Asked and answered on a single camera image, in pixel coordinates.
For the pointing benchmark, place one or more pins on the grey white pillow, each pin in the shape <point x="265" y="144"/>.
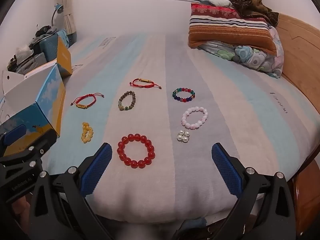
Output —
<point x="215" y="2"/>

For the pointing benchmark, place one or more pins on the black bag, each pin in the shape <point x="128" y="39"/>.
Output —
<point x="43" y="30"/>

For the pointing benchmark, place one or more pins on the blue desk lamp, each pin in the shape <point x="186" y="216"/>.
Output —
<point x="58" y="8"/>

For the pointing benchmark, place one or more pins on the teal suitcase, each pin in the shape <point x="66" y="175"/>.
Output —
<point x="48" y="47"/>

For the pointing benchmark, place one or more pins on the beige curtain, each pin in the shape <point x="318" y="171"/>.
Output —
<point x="67" y="17"/>

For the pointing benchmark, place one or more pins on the floral quilt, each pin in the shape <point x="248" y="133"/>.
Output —
<point x="250" y="57"/>

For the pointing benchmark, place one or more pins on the striped brown pillow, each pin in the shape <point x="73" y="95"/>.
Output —
<point x="225" y="30"/>

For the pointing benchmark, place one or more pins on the grey suitcase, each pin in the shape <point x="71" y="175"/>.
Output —
<point x="30" y="62"/>

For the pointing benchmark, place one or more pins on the brown patterned blanket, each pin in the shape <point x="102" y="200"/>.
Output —
<point x="250" y="2"/>

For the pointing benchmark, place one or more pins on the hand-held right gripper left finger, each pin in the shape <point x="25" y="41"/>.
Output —
<point x="97" y="170"/>

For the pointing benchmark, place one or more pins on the teal cloth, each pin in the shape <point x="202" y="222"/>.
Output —
<point x="61" y="33"/>

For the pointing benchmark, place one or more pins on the blue and yellow cardboard box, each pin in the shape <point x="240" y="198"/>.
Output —
<point x="47" y="100"/>

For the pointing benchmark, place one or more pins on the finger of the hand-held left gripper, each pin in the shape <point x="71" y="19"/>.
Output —
<point x="30" y="156"/>
<point x="13" y="133"/>

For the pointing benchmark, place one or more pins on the white plastic bag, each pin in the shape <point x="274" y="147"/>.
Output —
<point x="23" y="50"/>

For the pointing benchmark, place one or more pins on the striped bed sheet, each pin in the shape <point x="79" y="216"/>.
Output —
<point x="160" y="55"/>

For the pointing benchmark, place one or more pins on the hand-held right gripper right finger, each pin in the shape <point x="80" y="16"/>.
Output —
<point x="226" y="172"/>

